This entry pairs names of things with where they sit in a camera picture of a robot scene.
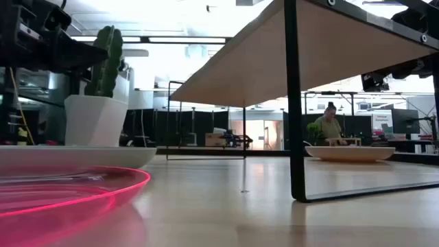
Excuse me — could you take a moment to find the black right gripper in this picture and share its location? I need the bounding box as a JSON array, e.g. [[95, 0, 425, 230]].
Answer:
[[361, 71, 392, 93]]

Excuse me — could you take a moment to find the white round plate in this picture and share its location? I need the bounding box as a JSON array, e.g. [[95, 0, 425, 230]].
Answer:
[[0, 145, 158, 169], [305, 145, 396, 163]]

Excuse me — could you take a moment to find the white sign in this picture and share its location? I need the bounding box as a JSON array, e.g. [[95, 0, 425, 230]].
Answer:
[[372, 113, 394, 133]]

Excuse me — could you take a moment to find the yellow cable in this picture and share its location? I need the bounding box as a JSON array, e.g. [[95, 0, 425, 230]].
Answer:
[[9, 67, 36, 145]]

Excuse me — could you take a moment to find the cardboard box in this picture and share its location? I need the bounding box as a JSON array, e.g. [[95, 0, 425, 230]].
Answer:
[[204, 132, 227, 148]]

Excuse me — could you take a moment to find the pink translucent plastic plate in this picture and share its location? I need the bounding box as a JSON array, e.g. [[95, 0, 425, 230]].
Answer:
[[0, 165, 152, 247]]

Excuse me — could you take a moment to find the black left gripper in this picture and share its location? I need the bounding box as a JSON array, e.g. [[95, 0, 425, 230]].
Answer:
[[0, 0, 110, 73]]

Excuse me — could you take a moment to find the person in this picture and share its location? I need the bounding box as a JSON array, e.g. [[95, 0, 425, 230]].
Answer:
[[313, 101, 347, 147]]

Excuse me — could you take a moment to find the long ceiling light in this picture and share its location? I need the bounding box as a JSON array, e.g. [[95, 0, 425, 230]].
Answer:
[[70, 35, 231, 45]]

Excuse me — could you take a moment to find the black aluminium table frame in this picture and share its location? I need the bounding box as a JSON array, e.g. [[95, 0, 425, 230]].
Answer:
[[156, 146, 439, 165]]

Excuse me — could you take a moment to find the black background robot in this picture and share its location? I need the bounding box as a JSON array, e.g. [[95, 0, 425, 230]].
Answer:
[[222, 129, 254, 150]]

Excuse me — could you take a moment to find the wooden shelf with black legs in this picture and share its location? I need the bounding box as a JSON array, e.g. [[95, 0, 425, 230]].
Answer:
[[167, 0, 439, 203]]

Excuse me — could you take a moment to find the small wooden background shelf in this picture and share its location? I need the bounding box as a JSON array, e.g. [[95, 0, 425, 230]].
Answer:
[[324, 137, 362, 148]]

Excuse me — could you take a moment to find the green cactus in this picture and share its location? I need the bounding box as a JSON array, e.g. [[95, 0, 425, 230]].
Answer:
[[84, 25, 124, 99]]

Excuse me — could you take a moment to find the white angular plant pot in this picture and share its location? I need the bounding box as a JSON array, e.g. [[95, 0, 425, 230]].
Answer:
[[64, 94, 129, 148]]

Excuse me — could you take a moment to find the black computer monitor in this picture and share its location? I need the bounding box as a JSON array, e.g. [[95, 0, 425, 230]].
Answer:
[[391, 108, 421, 135]]

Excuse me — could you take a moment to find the small green plant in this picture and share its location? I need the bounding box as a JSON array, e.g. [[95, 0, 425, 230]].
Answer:
[[306, 122, 322, 145]]

